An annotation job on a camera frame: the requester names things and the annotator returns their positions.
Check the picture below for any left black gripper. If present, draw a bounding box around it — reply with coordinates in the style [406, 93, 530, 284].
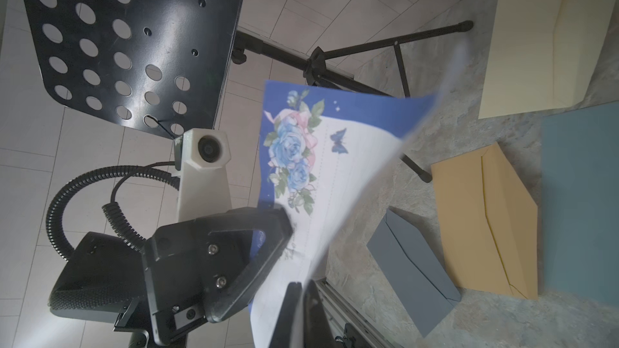
[114, 208, 293, 346]

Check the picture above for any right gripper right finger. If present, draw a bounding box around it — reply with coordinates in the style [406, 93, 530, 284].
[303, 280, 339, 348]

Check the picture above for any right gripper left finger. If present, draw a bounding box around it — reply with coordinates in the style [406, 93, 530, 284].
[269, 282, 303, 348]

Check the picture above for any dark grey envelope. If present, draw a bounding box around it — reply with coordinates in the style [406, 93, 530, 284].
[367, 209, 461, 337]

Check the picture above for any blue floral white letter paper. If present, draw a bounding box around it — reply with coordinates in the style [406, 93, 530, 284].
[250, 40, 470, 347]

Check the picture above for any tan kraft envelope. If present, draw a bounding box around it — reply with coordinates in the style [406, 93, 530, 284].
[431, 143, 538, 300]

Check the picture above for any light blue envelope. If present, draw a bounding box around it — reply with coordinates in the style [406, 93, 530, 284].
[542, 102, 618, 306]

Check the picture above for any cream yellow envelope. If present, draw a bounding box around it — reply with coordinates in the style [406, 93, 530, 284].
[479, 0, 616, 119]

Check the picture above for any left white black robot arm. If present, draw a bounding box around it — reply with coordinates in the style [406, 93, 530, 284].
[45, 162, 293, 347]

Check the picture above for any black perforated music stand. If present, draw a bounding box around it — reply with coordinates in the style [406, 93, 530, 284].
[14, 0, 475, 184]

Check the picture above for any aluminium mounting rail frame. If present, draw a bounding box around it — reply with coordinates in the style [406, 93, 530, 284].
[315, 278, 399, 348]

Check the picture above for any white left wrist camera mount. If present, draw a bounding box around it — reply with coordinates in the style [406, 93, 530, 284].
[172, 128, 231, 222]

